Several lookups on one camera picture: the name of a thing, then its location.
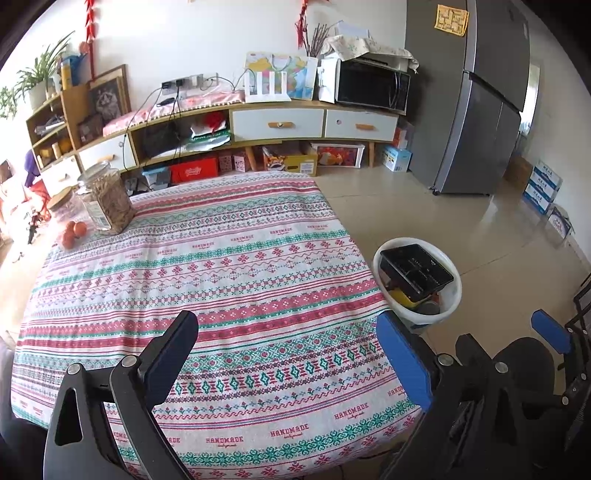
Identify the red chilli string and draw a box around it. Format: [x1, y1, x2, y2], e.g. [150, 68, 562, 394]
[84, 0, 98, 79]

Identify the red hanging decoration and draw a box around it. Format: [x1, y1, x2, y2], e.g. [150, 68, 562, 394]
[298, 0, 311, 51]

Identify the glass jar wooden lid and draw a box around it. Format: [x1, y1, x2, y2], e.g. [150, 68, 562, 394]
[46, 185, 90, 232]

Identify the narrow white drawer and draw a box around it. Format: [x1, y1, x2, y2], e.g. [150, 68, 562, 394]
[324, 111, 399, 143]

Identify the black power cable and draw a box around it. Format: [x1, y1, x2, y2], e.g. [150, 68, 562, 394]
[124, 83, 183, 162]

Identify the red gift box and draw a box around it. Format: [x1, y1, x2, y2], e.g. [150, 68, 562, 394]
[170, 157, 219, 184]

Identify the pink cloth runner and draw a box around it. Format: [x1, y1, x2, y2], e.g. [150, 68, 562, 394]
[102, 90, 245, 137]

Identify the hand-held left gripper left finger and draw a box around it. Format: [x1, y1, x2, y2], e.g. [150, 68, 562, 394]
[43, 310, 200, 480]

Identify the floral cloth cover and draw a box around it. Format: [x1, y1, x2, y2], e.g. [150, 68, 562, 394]
[321, 34, 420, 75]

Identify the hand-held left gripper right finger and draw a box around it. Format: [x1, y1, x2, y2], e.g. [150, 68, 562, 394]
[375, 310, 568, 480]

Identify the black plastic tray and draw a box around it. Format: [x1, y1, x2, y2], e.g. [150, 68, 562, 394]
[379, 246, 455, 298]

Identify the white router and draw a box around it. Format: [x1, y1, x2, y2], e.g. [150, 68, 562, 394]
[244, 69, 291, 103]

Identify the blue white box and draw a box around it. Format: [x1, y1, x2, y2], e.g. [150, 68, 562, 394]
[381, 144, 413, 172]

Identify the wooden shelf unit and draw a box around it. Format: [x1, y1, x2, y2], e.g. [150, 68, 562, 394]
[25, 83, 93, 185]

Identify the black microwave oven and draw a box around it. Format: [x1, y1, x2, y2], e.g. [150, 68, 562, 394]
[333, 58, 411, 116]

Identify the yellow paper note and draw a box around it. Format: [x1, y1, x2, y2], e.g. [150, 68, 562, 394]
[435, 4, 469, 35]

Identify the dried twig bundle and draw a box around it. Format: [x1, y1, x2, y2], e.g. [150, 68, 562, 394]
[307, 23, 331, 58]

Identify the white paper bag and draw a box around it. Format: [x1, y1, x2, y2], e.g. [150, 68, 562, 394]
[316, 58, 340, 103]

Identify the clear storage box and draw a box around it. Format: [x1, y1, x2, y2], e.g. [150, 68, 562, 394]
[311, 143, 366, 169]

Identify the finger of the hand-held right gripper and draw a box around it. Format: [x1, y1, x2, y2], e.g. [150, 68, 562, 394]
[531, 309, 591, 402]

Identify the black bag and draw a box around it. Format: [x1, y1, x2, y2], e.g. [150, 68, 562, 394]
[141, 122, 178, 160]

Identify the brown cardboard box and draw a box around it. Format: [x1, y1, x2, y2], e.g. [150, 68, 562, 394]
[503, 156, 534, 185]

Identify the framed animal picture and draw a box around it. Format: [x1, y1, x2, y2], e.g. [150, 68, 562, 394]
[88, 65, 131, 125]

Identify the white plastic bin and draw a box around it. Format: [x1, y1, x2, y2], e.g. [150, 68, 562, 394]
[372, 237, 463, 335]

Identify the wooden white cabinet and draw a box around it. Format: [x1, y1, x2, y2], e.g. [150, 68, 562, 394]
[76, 90, 402, 185]

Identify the printed cardboard box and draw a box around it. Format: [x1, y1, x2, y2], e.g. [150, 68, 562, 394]
[262, 143, 319, 177]

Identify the wide white drawer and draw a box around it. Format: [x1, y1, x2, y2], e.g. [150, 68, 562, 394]
[230, 107, 325, 141]

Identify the glass jar with snacks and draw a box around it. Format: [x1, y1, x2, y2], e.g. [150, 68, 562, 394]
[76, 161, 138, 235]

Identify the white power strip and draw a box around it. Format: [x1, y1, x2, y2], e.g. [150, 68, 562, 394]
[161, 74, 219, 90]

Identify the potted spider plant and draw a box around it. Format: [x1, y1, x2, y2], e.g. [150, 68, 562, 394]
[14, 31, 75, 112]

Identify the yellow packet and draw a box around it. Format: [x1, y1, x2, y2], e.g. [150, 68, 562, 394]
[387, 286, 419, 308]

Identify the patterned woven tablecloth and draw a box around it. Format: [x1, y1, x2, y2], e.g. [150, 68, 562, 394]
[10, 171, 423, 480]

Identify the green white plastic bag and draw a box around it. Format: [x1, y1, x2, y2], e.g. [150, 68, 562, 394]
[182, 129, 234, 153]

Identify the grey refrigerator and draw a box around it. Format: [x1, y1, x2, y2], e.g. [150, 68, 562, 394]
[405, 0, 532, 197]

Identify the colourful map bag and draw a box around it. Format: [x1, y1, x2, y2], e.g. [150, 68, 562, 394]
[245, 52, 319, 101]

